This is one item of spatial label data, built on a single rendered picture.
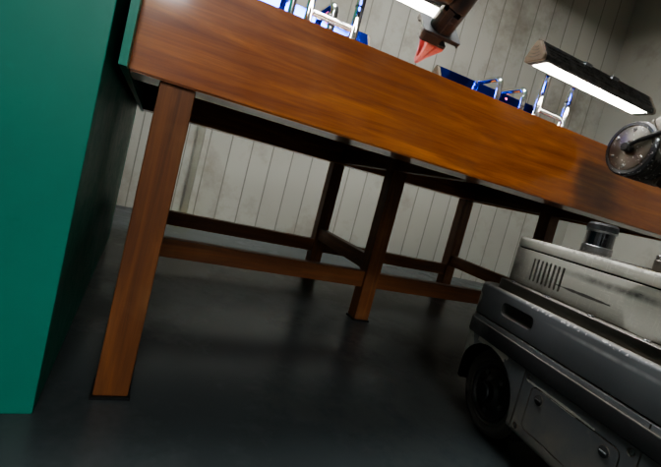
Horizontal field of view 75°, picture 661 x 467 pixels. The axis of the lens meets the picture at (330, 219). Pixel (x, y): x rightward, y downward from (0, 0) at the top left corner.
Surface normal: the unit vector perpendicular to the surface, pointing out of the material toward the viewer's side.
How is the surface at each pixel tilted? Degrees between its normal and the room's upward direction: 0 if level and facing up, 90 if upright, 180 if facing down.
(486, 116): 90
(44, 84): 90
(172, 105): 90
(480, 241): 90
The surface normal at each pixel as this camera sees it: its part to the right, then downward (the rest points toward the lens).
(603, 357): -0.94, -0.22
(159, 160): 0.38, 0.18
